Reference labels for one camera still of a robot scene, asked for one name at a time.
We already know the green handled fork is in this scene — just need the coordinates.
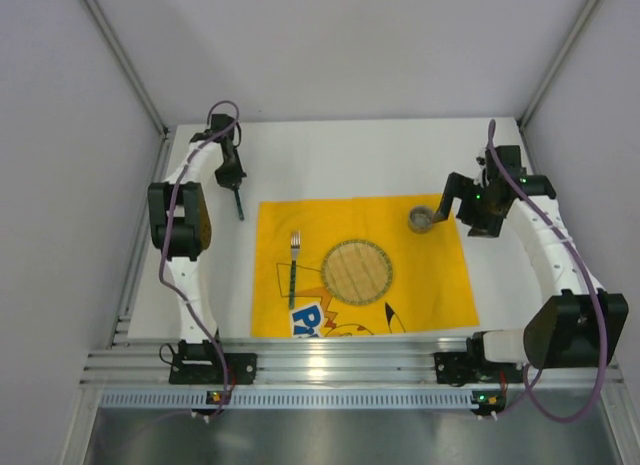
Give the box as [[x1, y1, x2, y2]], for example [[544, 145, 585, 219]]
[[288, 230, 301, 310]]

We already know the yellow cartoon print cloth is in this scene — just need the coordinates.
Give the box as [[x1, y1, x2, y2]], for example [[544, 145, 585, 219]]
[[251, 194, 480, 338]]

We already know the round woven bamboo plate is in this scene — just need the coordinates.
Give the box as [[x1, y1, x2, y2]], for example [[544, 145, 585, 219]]
[[321, 239, 394, 306]]

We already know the left aluminium frame post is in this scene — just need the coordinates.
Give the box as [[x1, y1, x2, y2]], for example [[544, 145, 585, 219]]
[[79, 0, 169, 137]]

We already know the aluminium frame post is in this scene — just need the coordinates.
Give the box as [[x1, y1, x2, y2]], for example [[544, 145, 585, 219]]
[[516, 0, 605, 134], [79, 0, 169, 137]]

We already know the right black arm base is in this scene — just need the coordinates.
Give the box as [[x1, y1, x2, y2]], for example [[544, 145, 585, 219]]
[[433, 352, 523, 387]]

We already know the speckled ceramic cup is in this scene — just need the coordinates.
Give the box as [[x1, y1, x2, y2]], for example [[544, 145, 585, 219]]
[[408, 205, 434, 234]]

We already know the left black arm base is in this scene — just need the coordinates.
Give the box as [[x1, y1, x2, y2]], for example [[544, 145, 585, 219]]
[[168, 353, 258, 385]]

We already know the perforated metal cable duct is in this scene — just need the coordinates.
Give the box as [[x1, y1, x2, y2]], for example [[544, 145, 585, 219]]
[[100, 389, 505, 413]]

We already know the aluminium front rail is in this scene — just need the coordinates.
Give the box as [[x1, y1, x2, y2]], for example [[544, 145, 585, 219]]
[[79, 336, 625, 389]]

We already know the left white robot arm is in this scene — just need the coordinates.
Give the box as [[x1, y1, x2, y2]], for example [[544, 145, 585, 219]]
[[147, 113, 247, 345]]

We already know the green handled spoon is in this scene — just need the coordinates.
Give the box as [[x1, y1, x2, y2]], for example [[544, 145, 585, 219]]
[[233, 186, 245, 222]]

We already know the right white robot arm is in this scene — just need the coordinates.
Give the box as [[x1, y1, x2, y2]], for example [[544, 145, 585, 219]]
[[434, 145, 629, 369]]

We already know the right aluminium frame post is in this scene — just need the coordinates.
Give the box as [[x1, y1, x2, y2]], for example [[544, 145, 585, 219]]
[[516, 0, 605, 134]]

